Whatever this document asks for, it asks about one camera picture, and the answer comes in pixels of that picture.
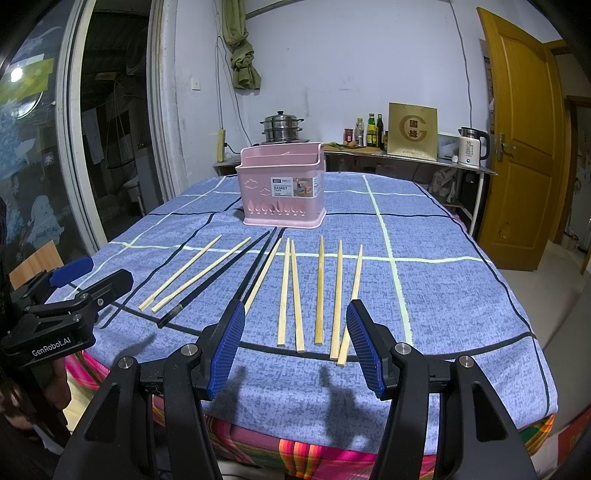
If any clear plastic bottle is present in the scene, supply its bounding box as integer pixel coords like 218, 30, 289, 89
355, 117, 365, 147

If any black wall cable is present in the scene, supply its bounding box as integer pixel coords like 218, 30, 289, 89
445, 0, 474, 128

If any colourful striped blanket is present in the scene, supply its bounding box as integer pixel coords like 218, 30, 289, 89
65, 351, 555, 479

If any metal kitchen shelf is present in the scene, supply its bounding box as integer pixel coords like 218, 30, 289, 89
212, 141, 499, 237

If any black chopstick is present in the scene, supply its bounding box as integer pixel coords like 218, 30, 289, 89
156, 230, 271, 329
233, 227, 281, 302

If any white electric kettle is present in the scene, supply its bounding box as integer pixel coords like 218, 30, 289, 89
458, 127, 491, 168

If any dark sauce bottle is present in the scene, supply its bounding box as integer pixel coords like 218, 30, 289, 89
377, 114, 386, 151

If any yellow wooden door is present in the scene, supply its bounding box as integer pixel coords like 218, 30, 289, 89
478, 9, 564, 271

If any green oil bottle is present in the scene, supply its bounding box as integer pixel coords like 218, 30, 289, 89
366, 113, 378, 147

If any white wall switch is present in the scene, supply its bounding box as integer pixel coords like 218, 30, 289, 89
190, 77, 201, 91

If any steel steamer pot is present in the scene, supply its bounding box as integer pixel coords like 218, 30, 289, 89
260, 110, 304, 143

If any wooden chopstick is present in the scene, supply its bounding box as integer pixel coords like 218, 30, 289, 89
138, 234, 222, 311
151, 236, 252, 313
337, 245, 363, 366
329, 240, 342, 361
277, 238, 290, 346
290, 240, 305, 353
245, 238, 281, 313
314, 237, 325, 345

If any blue checked tablecloth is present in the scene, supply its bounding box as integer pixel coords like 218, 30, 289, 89
54, 173, 558, 453

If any person left hand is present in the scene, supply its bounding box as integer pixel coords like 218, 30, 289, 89
1, 358, 71, 430

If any gold gift box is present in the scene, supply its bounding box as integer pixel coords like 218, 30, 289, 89
388, 102, 438, 161

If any pink plastic utensil caddy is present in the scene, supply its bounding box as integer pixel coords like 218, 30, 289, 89
236, 142, 327, 229

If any yellow power strip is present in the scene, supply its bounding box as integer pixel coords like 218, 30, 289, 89
216, 128, 225, 163

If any green hanging cloth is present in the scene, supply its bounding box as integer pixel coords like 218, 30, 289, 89
221, 0, 262, 90

